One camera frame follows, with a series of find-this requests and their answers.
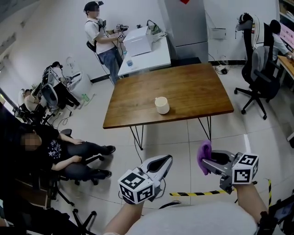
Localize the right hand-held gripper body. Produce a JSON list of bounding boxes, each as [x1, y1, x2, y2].
[[219, 152, 260, 196]]

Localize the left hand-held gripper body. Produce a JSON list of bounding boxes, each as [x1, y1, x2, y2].
[[117, 162, 166, 205]]

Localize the purple cloth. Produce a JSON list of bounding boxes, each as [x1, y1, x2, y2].
[[197, 140, 212, 176]]

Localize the cream ceramic mug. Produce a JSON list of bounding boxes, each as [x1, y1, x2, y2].
[[154, 96, 170, 115]]

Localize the person's right forearm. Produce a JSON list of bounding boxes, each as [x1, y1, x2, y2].
[[234, 182, 268, 224]]

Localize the person's left forearm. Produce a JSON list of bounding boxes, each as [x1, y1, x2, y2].
[[103, 201, 145, 234]]

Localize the black hairpin table leg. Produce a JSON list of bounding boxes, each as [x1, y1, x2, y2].
[[130, 125, 144, 151], [198, 116, 212, 141]]

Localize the yellow black hazard tape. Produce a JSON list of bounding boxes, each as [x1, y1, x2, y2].
[[170, 190, 235, 197], [267, 179, 272, 207]]

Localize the person's black trousers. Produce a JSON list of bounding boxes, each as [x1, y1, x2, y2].
[[158, 201, 182, 209]]

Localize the person's grey shirt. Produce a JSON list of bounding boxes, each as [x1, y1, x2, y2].
[[101, 201, 260, 235]]

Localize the black office chair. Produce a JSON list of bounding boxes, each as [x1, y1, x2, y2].
[[72, 208, 97, 235], [34, 129, 105, 207], [234, 13, 282, 120]]

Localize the clear plastic water bottle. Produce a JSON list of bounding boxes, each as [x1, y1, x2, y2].
[[124, 49, 134, 67]]

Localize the white table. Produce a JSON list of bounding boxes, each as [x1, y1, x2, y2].
[[117, 34, 172, 78]]

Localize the grey jacket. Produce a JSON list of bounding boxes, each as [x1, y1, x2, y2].
[[250, 45, 271, 81]]

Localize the brown wooden box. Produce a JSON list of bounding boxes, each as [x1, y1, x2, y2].
[[13, 179, 49, 207]]

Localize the white rounded machine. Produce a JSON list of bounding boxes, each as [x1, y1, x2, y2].
[[66, 56, 93, 95]]

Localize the wooden desk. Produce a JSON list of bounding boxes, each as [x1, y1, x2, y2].
[[277, 55, 294, 81]]

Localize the white box appliance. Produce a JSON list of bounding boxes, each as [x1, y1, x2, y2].
[[123, 26, 153, 57]]

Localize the grey handbag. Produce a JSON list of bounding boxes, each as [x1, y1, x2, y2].
[[146, 19, 168, 42]]

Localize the striped white towel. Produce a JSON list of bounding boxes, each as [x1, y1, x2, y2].
[[251, 15, 265, 50]]

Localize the grey metal cabinet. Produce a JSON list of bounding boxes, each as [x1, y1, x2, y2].
[[163, 0, 209, 64]]

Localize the pink screen monitor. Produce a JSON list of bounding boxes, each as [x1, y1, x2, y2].
[[279, 22, 294, 50]]

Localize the black chair frame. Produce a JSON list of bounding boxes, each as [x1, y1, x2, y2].
[[259, 198, 294, 235]]

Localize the white power strip with cables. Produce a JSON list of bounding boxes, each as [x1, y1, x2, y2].
[[215, 65, 229, 75]]

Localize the white wall box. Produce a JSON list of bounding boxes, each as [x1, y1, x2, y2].
[[210, 27, 227, 40]]

